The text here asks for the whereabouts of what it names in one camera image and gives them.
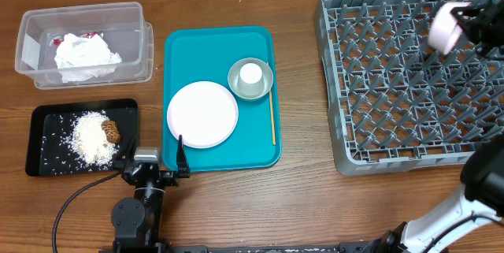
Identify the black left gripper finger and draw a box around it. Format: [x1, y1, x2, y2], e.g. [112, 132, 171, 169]
[113, 135, 138, 169]
[176, 135, 190, 174]

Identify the large pink plate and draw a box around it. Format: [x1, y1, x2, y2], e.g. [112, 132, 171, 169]
[166, 81, 239, 149]

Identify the wooden chopstick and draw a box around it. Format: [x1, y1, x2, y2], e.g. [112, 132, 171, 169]
[267, 63, 276, 146]

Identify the white napkin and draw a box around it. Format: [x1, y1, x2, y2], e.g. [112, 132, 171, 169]
[54, 33, 122, 83]

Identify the white paper cup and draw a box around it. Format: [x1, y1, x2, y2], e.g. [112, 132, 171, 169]
[237, 63, 264, 98]

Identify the grey bowl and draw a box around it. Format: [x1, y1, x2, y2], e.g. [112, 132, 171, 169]
[228, 58, 274, 101]

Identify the red foil wrapper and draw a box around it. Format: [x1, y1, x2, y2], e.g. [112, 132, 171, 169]
[50, 31, 103, 47]

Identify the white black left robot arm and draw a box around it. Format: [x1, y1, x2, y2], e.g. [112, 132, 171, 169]
[111, 136, 191, 252]

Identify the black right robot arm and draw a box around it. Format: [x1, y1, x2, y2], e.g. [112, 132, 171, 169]
[362, 2, 503, 252]

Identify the grey dishwasher rack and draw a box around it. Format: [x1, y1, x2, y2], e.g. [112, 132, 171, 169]
[314, 0, 503, 176]

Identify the rice food scraps pile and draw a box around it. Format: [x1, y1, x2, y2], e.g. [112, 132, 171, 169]
[41, 110, 131, 175]

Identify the black plastic tray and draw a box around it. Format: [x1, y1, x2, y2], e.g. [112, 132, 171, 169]
[25, 99, 139, 177]

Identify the clear plastic bin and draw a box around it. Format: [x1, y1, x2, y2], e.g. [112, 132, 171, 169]
[15, 2, 154, 90]

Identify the teal serving tray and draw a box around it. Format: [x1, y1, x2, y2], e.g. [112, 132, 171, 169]
[163, 26, 282, 172]

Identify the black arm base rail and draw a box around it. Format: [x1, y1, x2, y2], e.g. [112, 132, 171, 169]
[98, 240, 395, 253]

